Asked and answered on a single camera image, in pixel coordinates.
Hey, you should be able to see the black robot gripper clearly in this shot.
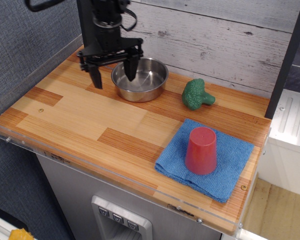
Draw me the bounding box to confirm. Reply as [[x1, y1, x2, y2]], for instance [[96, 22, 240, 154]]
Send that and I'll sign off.
[[77, 23, 143, 89]]

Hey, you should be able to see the silver metal pot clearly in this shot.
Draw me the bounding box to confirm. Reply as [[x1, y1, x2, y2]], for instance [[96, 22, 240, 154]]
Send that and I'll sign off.
[[111, 57, 169, 103]]

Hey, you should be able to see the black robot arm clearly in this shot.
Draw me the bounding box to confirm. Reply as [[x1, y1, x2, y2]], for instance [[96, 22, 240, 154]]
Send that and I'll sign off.
[[77, 0, 143, 89]]

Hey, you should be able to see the yellow object at corner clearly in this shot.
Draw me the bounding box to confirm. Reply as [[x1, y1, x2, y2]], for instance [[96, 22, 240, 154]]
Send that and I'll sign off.
[[8, 228, 35, 240]]

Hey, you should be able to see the green toy broccoli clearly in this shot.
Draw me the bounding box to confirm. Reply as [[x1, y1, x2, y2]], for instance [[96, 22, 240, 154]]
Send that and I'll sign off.
[[181, 78, 216, 111]]

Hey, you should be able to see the red plastic cup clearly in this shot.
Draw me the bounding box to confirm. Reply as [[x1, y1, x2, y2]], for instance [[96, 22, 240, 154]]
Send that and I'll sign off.
[[185, 126, 217, 175]]

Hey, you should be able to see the grey toy cabinet front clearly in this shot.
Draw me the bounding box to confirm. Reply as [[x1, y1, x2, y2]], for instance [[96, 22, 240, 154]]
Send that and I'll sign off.
[[38, 155, 222, 240]]

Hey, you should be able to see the silver dispenser panel with buttons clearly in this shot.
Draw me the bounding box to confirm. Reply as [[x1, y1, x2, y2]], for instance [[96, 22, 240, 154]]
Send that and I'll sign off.
[[91, 195, 153, 240]]

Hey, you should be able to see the white toy sink unit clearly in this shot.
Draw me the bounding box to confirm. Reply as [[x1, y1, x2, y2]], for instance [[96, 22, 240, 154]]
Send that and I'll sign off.
[[257, 90, 300, 195]]

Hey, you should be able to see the clear acrylic table guard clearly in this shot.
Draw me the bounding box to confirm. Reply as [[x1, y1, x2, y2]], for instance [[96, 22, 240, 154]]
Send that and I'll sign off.
[[0, 120, 260, 240]]

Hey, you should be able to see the dark left shelf post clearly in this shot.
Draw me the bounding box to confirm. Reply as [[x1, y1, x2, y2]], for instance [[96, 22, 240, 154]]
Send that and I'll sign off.
[[76, 0, 100, 57]]

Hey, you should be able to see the dark shelf post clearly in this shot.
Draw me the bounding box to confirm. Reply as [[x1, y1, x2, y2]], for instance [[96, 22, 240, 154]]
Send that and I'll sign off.
[[264, 11, 300, 120], [76, 0, 100, 57]]

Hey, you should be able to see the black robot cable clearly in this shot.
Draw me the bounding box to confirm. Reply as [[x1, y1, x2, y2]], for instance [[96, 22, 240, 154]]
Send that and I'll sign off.
[[24, 0, 138, 32]]

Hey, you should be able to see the dark right shelf post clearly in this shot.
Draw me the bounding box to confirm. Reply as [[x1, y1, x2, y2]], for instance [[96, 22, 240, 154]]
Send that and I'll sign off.
[[264, 11, 300, 120]]

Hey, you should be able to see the white aluminium rail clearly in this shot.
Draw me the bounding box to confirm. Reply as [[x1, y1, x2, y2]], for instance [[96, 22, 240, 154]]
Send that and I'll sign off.
[[0, 218, 16, 240]]

